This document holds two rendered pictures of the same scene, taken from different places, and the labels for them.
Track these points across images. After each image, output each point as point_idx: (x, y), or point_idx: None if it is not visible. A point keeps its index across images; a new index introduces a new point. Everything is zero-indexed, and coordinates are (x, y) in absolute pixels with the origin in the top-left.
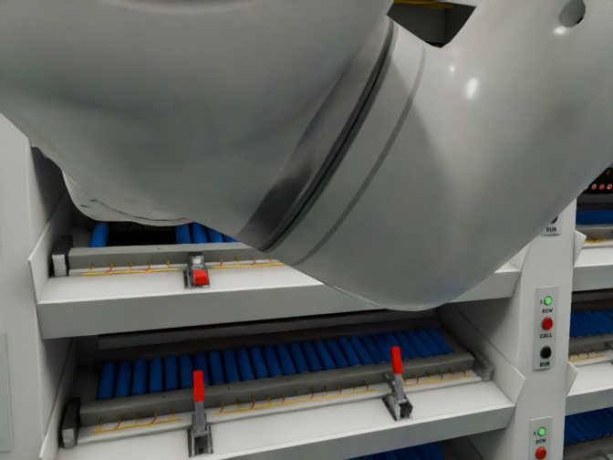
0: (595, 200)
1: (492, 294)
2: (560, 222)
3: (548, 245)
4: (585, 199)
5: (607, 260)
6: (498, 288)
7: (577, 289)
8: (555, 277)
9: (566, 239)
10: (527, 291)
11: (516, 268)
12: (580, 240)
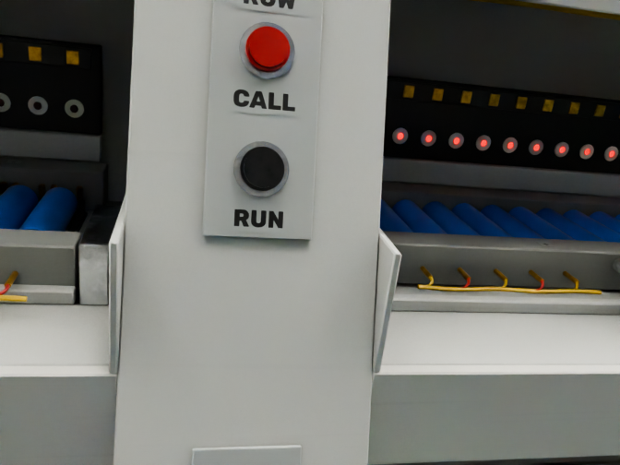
0: (617, 191)
1: (4, 461)
2: (304, 194)
3: (252, 283)
4: (586, 185)
5: (546, 357)
6: (27, 442)
7: (422, 458)
8: (290, 412)
9: (336, 265)
10: (149, 461)
11: (105, 365)
12: (387, 270)
